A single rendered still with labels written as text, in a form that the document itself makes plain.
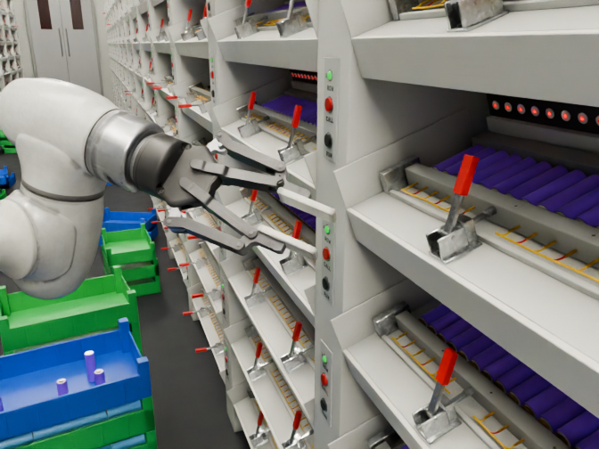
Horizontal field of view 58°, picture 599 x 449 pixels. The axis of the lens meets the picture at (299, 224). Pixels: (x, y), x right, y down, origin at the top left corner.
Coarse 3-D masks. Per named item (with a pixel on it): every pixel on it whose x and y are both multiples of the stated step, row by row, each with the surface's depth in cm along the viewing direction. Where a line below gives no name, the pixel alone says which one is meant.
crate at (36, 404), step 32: (32, 352) 112; (64, 352) 115; (96, 352) 119; (128, 352) 120; (0, 384) 109; (32, 384) 109; (128, 384) 103; (0, 416) 93; (32, 416) 95; (64, 416) 98
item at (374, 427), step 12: (372, 420) 76; (384, 420) 77; (348, 432) 75; (360, 432) 76; (372, 432) 77; (384, 432) 76; (396, 432) 76; (336, 444) 75; (348, 444) 76; (360, 444) 76; (372, 444) 75; (396, 444) 76
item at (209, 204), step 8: (184, 184) 61; (192, 184) 61; (192, 192) 61; (200, 192) 61; (200, 200) 61; (208, 200) 61; (216, 200) 61; (208, 208) 62; (216, 208) 61; (224, 208) 61; (224, 216) 60; (232, 216) 60; (232, 224) 60; (240, 224) 60; (248, 224) 60; (240, 232) 60; (248, 232) 60; (256, 232) 59
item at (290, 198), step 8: (280, 192) 60; (288, 192) 60; (288, 200) 62; (296, 200) 60; (304, 200) 60; (312, 200) 60; (304, 208) 61; (312, 208) 60; (320, 208) 59; (328, 208) 59; (320, 216) 61; (328, 216) 60
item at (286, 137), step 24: (312, 72) 112; (240, 96) 126; (264, 96) 128; (288, 96) 123; (312, 96) 112; (240, 120) 126; (264, 120) 117; (288, 120) 101; (312, 120) 98; (264, 144) 101; (288, 144) 87; (312, 144) 91; (288, 168) 84; (312, 168) 72; (312, 192) 76
